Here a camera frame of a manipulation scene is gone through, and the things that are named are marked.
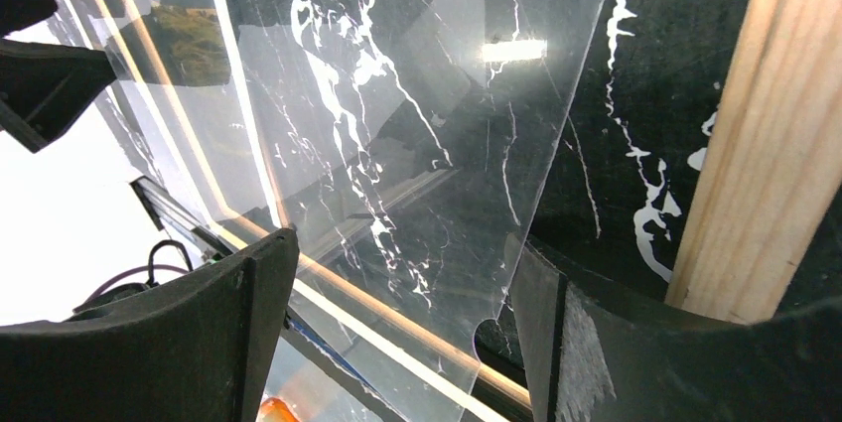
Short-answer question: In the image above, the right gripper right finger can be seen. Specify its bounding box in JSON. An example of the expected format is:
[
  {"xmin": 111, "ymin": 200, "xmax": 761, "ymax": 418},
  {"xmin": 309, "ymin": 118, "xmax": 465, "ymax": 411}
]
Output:
[{"xmin": 509, "ymin": 241, "xmax": 841, "ymax": 421}]

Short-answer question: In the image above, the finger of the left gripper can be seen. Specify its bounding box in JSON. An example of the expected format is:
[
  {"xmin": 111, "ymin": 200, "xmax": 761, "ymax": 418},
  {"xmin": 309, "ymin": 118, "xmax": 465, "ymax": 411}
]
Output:
[
  {"xmin": 1, "ymin": 39, "xmax": 116, "ymax": 153},
  {"xmin": 0, "ymin": 0, "xmax": 58, "ymax": 38}
]

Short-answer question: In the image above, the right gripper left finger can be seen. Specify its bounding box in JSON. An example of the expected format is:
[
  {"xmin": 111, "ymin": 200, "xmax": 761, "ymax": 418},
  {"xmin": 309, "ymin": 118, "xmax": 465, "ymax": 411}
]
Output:
[{"xmin": 1, "ymin": 228, "xmax": 299, "ymax": 421}]

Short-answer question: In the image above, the landscape photo print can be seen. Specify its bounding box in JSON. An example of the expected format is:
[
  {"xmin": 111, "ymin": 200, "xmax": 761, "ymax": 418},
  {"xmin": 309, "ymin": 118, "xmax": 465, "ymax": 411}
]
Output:
[{"xmin": 118, "ymin": 0, "xmax": 284, "ymax": 229}]

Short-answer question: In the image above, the wooden picture frame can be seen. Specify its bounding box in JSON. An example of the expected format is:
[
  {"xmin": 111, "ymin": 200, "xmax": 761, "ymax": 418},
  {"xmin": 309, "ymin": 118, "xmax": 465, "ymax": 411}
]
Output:
[{"xmin": 59, "ymin": 0, "xmax": 841, "ymax": 421}]

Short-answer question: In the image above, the clear acrylic sheet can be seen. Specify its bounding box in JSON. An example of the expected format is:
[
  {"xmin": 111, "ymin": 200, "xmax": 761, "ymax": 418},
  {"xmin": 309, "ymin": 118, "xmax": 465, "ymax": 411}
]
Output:
[{"xmin": 71, "ymin": 0, "xmax": 604, "ymax": 421}]

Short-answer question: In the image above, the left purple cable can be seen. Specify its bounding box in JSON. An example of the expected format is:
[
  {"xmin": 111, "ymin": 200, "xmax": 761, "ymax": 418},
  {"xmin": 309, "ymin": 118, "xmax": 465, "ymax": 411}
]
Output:
[{"xmin": 71, "ymin": 239, "xmax": 196, "ymax": 315}]

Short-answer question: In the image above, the aluminium rail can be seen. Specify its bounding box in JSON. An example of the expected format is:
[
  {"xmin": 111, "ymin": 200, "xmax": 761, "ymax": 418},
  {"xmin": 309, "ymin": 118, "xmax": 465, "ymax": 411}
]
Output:
[{"xmin": 128, "ymin": 169, "xmax": 527, "ymax": 422}]

